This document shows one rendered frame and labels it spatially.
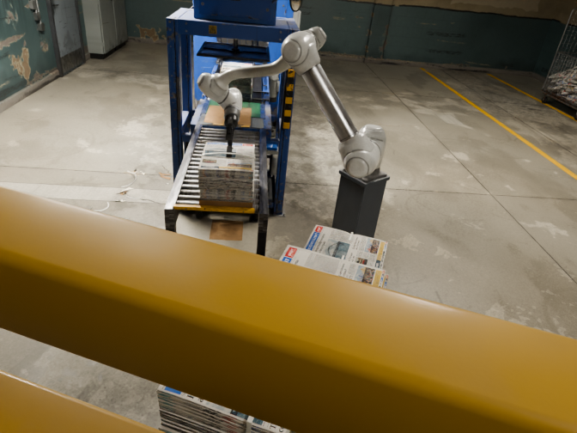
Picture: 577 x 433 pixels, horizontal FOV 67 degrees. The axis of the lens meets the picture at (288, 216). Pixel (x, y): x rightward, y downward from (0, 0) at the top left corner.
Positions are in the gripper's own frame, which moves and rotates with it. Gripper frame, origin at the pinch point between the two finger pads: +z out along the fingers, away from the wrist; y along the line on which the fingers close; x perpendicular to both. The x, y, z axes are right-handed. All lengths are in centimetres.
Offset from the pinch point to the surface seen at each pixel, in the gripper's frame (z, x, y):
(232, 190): 21.3, -3.3, 9.2
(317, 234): 47, -47, 6
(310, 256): 82, -36, -40
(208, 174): 17.1, 9.3, 2.7
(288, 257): 83, -28, -40
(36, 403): 146, 4, -139
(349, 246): 55, -61, 1
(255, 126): -92, -14, 82
